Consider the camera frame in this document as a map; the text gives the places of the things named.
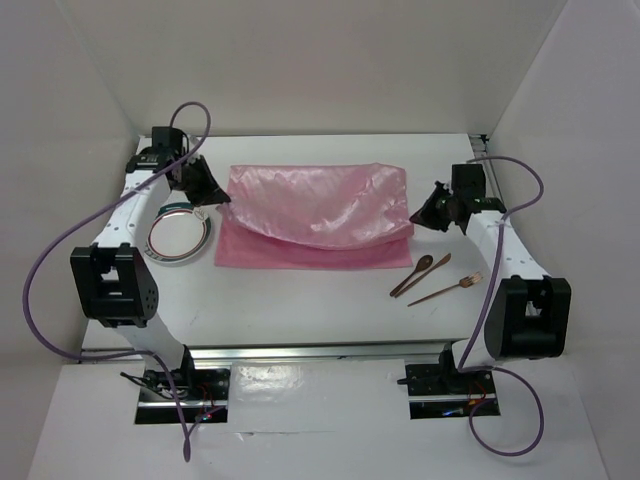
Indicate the front aluminium rail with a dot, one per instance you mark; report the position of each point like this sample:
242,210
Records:
429,349

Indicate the white plate with coloured rim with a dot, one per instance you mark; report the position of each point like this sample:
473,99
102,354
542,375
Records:
179,233

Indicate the aluminium rail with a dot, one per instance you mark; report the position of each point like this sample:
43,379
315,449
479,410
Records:
429,349
479,145

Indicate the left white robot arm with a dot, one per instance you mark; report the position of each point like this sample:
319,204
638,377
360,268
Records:
114,284

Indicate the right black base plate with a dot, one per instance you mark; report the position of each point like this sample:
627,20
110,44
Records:
438,394

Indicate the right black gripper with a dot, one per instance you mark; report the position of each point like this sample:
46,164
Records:
426,216

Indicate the pink satin rose cloth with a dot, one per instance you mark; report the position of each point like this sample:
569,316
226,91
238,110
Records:
350,217

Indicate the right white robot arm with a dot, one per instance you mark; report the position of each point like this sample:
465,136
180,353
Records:
524,315

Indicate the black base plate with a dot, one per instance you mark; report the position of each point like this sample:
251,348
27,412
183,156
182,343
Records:
438,394
205,400

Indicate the right side aluminium rail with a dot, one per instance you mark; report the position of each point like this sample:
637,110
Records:
479,145

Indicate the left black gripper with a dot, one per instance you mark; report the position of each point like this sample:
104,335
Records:
209,193

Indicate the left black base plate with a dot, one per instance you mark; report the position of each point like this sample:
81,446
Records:
205,400

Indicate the wooden knife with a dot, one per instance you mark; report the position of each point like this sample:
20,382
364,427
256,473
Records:
421,276

